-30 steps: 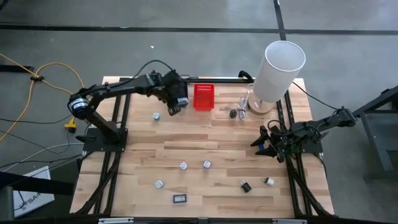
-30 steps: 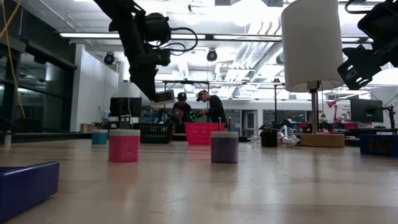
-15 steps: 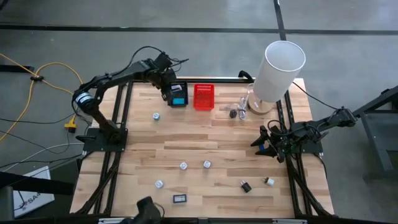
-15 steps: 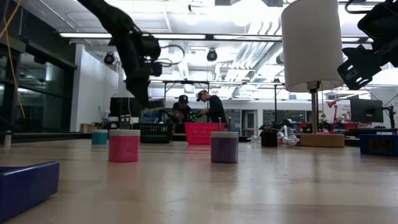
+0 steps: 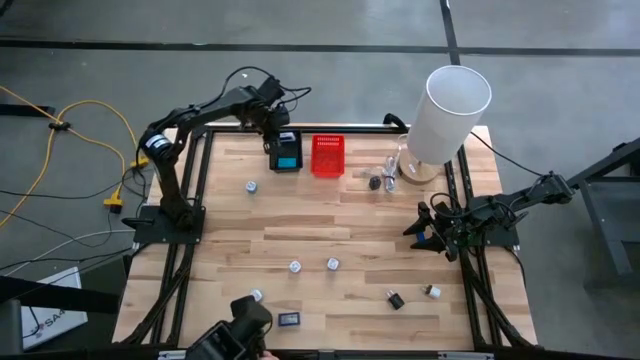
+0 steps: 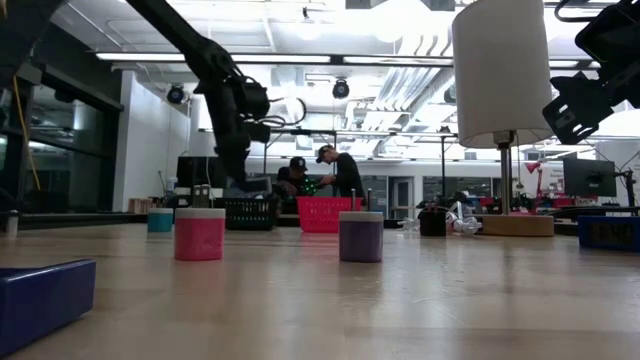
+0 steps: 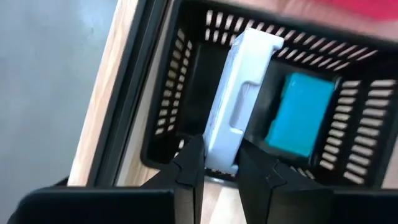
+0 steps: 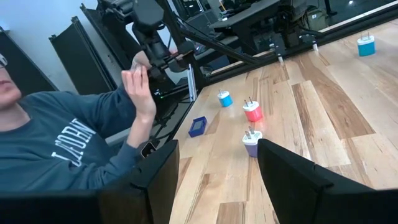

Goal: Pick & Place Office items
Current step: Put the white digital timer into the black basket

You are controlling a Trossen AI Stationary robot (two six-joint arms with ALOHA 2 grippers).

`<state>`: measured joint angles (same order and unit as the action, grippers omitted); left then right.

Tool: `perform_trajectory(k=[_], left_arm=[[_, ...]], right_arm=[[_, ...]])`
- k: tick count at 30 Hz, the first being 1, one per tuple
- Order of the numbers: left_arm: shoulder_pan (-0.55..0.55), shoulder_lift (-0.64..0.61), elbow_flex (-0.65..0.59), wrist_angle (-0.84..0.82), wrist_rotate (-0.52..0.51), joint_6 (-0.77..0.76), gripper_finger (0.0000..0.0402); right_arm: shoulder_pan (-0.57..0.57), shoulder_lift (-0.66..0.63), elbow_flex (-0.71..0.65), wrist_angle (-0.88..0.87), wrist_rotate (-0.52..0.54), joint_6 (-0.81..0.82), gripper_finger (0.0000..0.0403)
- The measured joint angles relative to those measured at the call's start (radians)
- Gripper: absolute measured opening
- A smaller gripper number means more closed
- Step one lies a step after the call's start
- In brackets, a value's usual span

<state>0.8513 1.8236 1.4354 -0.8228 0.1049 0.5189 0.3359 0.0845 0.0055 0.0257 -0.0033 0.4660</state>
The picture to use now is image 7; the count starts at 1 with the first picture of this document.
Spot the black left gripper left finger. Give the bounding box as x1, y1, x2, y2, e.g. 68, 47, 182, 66
141, 133, 206, 224

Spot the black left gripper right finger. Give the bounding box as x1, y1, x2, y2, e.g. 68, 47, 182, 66
238, 138, 335, 224

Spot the teal plastic box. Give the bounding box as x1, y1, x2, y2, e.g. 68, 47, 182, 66
264, 73, 336, 158

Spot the white plastic box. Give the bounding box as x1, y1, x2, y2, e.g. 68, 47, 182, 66
203, 27, 284, 175

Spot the black plastic basket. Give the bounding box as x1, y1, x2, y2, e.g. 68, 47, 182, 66
140, 0, 398, 189

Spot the black aluminium table frame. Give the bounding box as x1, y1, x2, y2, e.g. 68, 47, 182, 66
86, 0, 175, 187

